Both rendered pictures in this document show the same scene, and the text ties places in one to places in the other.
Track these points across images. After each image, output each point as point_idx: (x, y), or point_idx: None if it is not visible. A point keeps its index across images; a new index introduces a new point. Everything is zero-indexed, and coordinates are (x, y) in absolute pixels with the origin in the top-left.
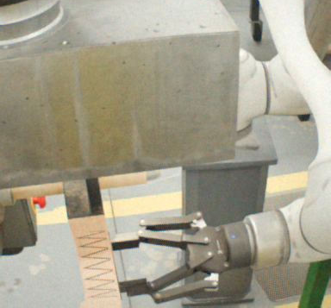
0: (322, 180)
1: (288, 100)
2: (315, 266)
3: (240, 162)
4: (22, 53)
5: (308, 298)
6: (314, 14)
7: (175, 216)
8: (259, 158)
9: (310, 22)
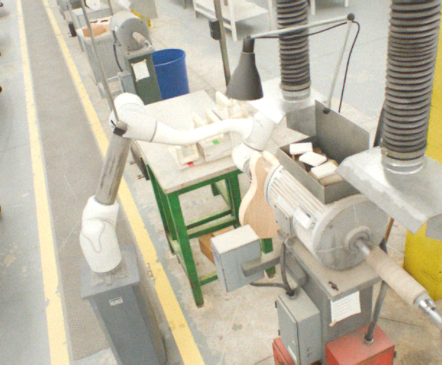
0: (260, 126)
1: (116, 217)
2: (187, 245)
3: (136, 258)
4: (311, 89)
5: (194, 262)
6: (126, 153)
7: None
8: (133, 251)
9: (124, 159)
